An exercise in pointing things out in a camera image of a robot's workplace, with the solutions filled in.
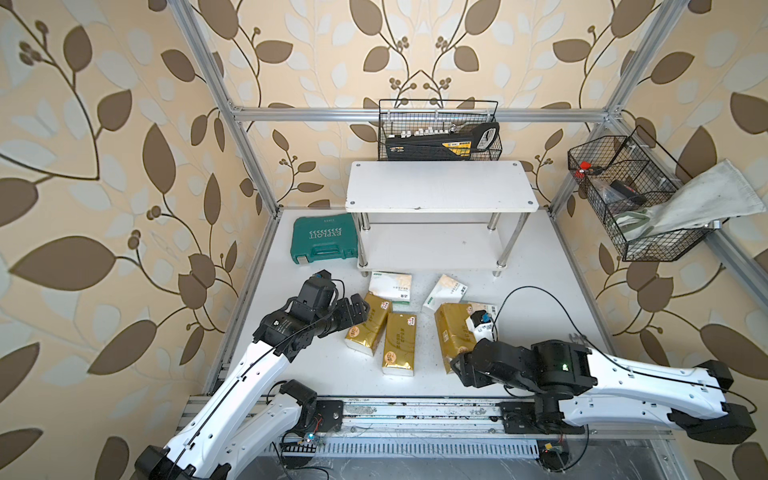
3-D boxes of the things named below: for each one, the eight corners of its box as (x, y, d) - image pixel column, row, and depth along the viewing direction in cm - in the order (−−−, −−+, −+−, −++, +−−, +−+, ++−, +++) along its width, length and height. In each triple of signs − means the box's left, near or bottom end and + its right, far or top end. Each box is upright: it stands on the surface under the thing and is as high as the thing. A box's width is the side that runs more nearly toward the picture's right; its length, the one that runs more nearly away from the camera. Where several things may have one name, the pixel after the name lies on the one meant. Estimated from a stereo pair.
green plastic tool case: (293, 267, 106) (288, 256, 101) (298, 228, 118) (293, 217, 113) (359, 260, 108) (357, 250, 103) (357, 222, 120) (355, 211, 115)
